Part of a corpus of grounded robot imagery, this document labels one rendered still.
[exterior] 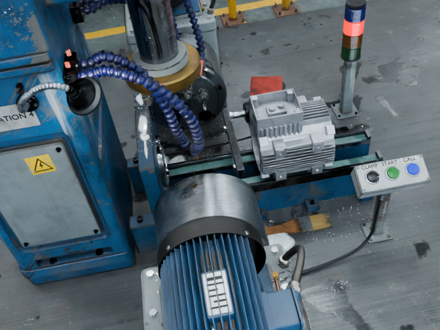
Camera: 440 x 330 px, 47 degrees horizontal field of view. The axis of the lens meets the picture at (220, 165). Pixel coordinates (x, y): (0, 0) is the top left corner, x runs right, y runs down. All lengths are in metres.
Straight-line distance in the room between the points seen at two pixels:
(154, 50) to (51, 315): 0.76
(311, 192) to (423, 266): 0.36
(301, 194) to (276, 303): 0.76
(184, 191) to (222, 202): 0.09
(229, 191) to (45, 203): 0.43
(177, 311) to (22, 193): 0.59
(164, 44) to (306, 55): 1.06
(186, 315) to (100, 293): 0.73
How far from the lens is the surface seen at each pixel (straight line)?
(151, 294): 1.00
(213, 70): 1.52
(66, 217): 1.29
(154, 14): 1.10
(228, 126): 1.46
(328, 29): 2.28
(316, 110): 1.39
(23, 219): 1.31
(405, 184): 1.30
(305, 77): 2.00
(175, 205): 1.13
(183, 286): 0.79
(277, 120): 1.31
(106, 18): 4.24
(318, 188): 1.52
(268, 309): 0.78
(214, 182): 1.14
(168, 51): 1.15
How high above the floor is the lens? 2.01
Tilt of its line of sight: 46 degrees down
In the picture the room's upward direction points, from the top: 8 degrees counter-clockwise
